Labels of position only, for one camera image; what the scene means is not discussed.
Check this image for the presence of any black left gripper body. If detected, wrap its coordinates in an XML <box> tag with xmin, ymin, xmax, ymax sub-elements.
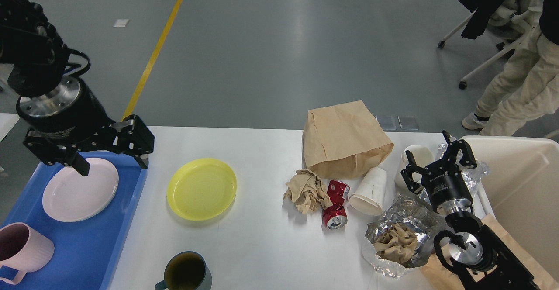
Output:
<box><xmin>16</xmin><ymin>77</ymin><xmax>114</xmax><ymax>145</ymax></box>

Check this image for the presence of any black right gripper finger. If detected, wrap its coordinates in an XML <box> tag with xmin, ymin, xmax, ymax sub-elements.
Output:
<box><xmin>441</xmin><ymin>131</ymin><xmax>478</xmax><ymax>171</ymax></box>
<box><xmin>400</xmin><ymin>151</ymin><xmax>442</xmax><ymax>195</ymax></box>

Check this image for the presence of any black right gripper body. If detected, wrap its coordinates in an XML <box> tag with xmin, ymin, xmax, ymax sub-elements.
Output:
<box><xmin>424</xmin><ymin>166</ymin><xmax>473</xmax><ymax>216</ymax></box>

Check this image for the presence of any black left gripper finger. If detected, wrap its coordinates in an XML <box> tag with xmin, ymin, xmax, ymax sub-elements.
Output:
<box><xmin>94</xmin><ymin>114</ymin><xmax>155</xmax><ymax>169</ymax></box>
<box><xmin>23</xmin><ymin>131</ymin><xmax>90</xmax><ymax>176</ymax></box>

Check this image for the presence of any yellow plastic plate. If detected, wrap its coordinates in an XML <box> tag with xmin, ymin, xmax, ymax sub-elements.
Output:
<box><xmin>166</xmin><ymin>158</ymin><xmax>237</xmax><ymax>221</ymax></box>

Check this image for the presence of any pink ribbed mug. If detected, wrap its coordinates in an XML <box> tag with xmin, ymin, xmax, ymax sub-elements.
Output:
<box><xmin>0</xmin><ymin>222</ymin><xmax>55</xmax><ymax>285</ymax></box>

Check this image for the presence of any dark green mug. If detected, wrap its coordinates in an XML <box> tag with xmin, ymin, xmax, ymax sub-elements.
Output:
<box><xmin>154</xmin><ymin>252</ymin><xmax>212</xmax><ymax>290</ymax></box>

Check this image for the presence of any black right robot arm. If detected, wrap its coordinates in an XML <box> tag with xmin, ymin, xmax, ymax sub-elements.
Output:
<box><xmin>401</xmin><ymin>130</ymin><xmax>538</xmax><ymax>290</ymax></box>

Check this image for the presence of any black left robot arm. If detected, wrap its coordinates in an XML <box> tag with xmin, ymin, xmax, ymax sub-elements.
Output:
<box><xmin>0</xmin><ymin>0</ymin><xmax>155</xmax><ymax>176</ymax></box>

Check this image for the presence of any crushed clear plastic bottle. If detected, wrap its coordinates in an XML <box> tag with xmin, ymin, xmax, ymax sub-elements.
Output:
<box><xmin>418</xmin><ymin>143</ymin><xmax>490</xmax><ymax>204</ymax></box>

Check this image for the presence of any white paper cup upright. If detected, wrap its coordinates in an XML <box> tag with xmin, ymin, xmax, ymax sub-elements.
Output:
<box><xmin>394</xmin><ymin>145</ymin><xmax>435</xmax><ymax>192</ymax></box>

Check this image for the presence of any crumpled aluminium foil sheet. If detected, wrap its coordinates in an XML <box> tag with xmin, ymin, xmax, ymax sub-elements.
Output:
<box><xmin>362</xmin><ymin>195</ymin><xmax>447</xmax><ymax>278</ymax></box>

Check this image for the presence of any white paper cup lying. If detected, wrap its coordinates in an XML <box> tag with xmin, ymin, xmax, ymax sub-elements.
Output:
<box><xmin>348</xmin><ymin>167</ymin><xmax>387</xmax><ymax>216</ymax></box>

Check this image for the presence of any pink plate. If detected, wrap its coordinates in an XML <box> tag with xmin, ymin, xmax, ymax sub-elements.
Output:
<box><xmin>42</xmin><ymin>157</ymin><xmax>119</xmax><ymax>222</ymax></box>

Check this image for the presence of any clear floor plate right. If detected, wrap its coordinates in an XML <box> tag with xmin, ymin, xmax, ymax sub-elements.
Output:
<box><xmin>397</xmin><ymin>115</ymin><xmax>421</xmax><ymax>131</ymax></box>

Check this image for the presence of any clear floor plate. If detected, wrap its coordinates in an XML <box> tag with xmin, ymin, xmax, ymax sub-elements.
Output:
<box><xmin>397</xmin><ymin>115</ymin><xmax>421</xmax><ymax>131</ymax></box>
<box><xmin>376</xmin><ymin>115</ymin><xmax>398</xmax><ymax>131</ymax></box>

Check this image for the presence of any small white side table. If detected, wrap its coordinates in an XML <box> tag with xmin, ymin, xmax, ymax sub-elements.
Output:
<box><xmin>0</xmin><ymin>113</ymin><xmax>20</xmax><ymax>142</ymax></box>

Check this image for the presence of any beige plastic bin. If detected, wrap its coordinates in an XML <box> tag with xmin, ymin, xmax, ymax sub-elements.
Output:
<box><xmin>464</xmin><ymin>135</ymin><xmax>559</xmax><ymax>279</ymax></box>

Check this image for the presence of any clear floor plate left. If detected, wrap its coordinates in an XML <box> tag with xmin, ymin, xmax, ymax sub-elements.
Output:
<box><xmin>376</xmin><ymin>115</ymin><xmax>398</xmax><ymax>131</ymax></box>

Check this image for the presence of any crumpled brown paper on foil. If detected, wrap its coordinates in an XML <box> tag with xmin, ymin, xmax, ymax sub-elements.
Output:
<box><xmin>373</xmin><ymin>224</ymin><xmax>418</xmax><ymax>265</ymax></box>

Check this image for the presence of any crushed red soda can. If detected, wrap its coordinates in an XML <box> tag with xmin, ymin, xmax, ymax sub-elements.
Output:
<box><xmin>323</xmin><ymin>180</ymin><xmax>351</xmax><ymax>230</ymax></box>

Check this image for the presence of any person in beige trousers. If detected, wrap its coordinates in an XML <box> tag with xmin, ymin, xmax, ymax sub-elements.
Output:
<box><xmin>461</xmin><ymin>0</ymin><xmax>559</xmax><ymax>136</ymax></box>

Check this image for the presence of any flat brown paper bag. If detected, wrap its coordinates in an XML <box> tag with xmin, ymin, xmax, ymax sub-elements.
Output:
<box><xmin>420</xmin><ymin>214</ymin><xmax>559</xmax><ymax>290</ymax></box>

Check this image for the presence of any crumpled brown paper ball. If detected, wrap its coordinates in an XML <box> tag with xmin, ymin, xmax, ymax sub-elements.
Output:
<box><xmin>283</xmin><ymin>169</ymin><xmax>333</xmax><ymax>214</ymax></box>

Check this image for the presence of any blue plastic tray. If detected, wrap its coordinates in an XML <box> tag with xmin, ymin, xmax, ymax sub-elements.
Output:
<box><xmin>0</xmin><ymin>151</ymin><xmax>147</xmax><ymax>290</ymax></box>

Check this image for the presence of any white wheeled chair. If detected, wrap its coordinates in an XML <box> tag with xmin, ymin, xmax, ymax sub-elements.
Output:
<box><xmin>438</xmin><ymin>0</ymin><xmax>543</xmax><ymax>90</ymax></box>

